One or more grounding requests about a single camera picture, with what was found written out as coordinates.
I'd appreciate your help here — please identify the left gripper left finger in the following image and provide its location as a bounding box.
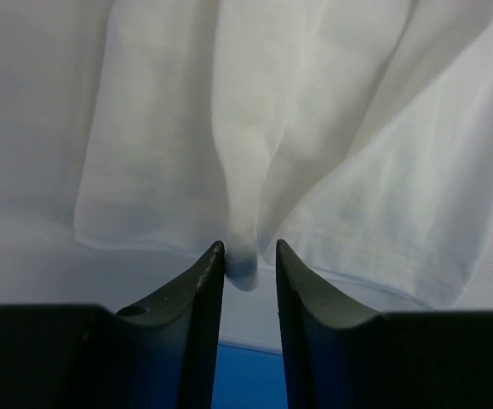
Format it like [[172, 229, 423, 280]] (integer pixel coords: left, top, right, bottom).
[[0, 241, 225, 408]]

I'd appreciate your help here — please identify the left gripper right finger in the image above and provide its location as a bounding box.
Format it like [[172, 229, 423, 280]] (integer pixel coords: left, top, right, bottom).
[[276, 240, 493, 408]]

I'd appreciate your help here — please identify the white t-shirt with robot print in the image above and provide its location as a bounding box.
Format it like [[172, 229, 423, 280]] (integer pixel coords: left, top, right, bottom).
[[74, 1, 493, 309]]

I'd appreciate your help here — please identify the blue plastic bin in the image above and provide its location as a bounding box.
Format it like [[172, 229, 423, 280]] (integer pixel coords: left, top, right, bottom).
[[211, 342, 288, 408]]

